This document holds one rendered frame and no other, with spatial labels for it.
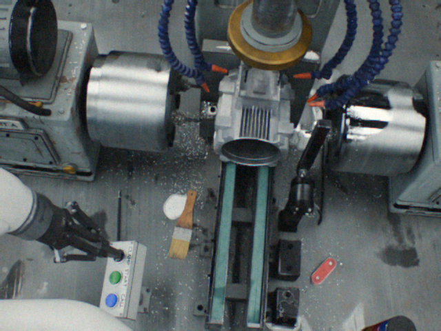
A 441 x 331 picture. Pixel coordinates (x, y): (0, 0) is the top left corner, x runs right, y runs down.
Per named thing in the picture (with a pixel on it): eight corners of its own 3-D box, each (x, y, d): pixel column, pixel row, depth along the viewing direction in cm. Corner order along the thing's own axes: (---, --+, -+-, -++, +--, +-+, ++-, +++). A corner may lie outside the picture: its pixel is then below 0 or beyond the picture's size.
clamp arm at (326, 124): (296, 165, 134) (318, 116, 110) (307, 165, 134) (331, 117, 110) (295, 177, 132) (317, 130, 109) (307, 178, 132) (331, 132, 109)
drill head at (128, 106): (69, 78, 150) (49, 24, 128) (193, 91, 150) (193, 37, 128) (50, 156, 140) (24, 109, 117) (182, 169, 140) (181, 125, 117)
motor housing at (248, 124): (219, 100, 149) (222, 61, 132) (285, 107, 149) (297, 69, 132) (211, 163, 141) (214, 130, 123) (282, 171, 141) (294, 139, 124)
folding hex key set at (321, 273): (316, 287, 140) (318, 285, 139) (308, 278, 141) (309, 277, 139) (336, 265, 143) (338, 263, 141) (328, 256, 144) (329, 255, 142)
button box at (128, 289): (122, 247, 122) (109, 241, 117) (147, 246, 118) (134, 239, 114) (111, 320, 115) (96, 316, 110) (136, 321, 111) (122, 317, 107)
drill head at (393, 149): (295, 102, 151) (313, 50, 128) (431, 117, 151) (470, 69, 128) (293, 181, 140) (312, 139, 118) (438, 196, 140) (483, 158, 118)
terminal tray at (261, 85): (238, 72, 135) (240, 55, 129) (278, 76, 135) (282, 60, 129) (233, 111, 130) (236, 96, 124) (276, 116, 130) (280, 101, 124)
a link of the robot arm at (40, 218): (38, 183, 90) (61, 194, 95) (4, 187, 94) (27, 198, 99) (27, 232, 86) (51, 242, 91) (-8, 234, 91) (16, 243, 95)
